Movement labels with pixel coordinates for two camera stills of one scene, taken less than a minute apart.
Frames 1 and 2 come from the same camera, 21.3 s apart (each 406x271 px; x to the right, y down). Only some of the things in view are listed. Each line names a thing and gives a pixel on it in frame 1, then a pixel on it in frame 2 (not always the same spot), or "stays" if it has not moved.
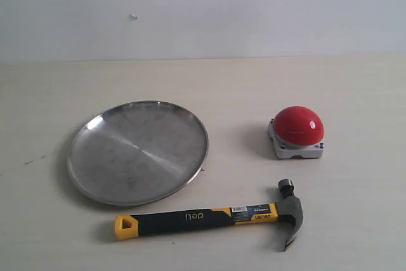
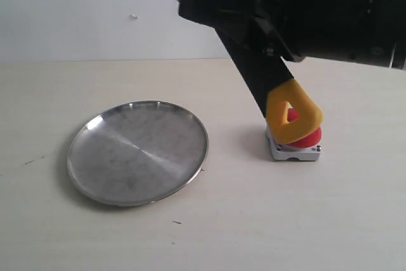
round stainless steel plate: [137, 152] stays
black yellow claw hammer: [287, 209] -> [270, 82]
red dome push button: [296, 131] stays
